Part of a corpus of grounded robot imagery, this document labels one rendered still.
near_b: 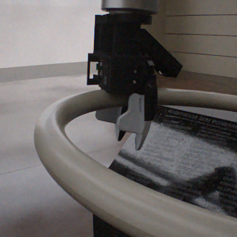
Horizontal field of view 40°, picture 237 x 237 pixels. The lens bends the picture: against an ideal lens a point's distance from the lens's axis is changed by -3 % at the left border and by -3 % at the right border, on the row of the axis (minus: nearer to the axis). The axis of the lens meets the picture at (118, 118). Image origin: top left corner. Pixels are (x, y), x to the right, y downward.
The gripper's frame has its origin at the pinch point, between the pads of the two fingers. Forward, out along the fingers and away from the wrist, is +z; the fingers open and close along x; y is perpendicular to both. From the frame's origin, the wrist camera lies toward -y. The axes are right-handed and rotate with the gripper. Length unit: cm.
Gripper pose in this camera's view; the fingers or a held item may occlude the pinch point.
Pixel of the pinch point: (131, 137)
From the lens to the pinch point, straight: 56.4
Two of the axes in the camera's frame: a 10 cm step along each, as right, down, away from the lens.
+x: 5.5, 2.3, -8.1
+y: -8.4, 0.8, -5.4
